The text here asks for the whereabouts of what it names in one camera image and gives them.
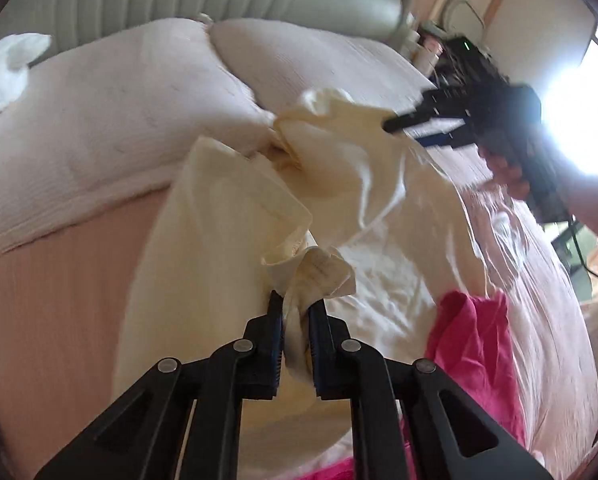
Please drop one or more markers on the person's right forearm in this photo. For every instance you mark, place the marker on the person's right forearm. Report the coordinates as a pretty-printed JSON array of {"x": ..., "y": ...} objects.
[{"x": 594, "y": 205}]

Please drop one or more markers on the pink pillow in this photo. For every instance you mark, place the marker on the pink pillow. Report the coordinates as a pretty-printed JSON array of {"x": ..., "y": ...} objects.
[
  {"x": 104, "y": 125},
  {"x": 304, "y": 55}
]

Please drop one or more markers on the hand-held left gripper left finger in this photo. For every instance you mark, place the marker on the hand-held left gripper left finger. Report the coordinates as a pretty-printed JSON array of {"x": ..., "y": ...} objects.
[{"x": 277, "y": 340}]

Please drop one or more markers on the person's right hand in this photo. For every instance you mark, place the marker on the person's right hand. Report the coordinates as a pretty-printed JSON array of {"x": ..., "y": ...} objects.
[{"x": 509, "y": 177}]

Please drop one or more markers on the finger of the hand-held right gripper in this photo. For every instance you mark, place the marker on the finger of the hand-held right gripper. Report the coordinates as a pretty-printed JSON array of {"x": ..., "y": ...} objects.
[
  {"x": 404, "y": 121},
  {"x": 436, "y": 140}
]

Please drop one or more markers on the cream garment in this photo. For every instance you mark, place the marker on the cream garment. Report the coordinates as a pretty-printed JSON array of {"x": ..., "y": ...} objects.
[{"x": 219, "y": 260}]

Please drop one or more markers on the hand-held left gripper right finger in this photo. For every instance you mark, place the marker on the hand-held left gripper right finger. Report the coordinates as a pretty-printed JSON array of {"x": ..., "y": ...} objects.
[{"x": 315, "y": 345}]

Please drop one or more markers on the white rounded frame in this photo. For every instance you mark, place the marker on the white rounded frame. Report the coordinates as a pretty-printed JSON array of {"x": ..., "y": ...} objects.
[{"x": 464, "y": 15}]

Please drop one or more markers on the red garment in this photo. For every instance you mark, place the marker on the red garment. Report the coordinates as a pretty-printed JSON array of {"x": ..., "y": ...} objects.
[{"x": 474, "y": 355}]

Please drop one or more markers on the white plush toy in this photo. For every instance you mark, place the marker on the white plush toy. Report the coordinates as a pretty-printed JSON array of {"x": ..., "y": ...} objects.
[{"x": 4, "y": 75}]

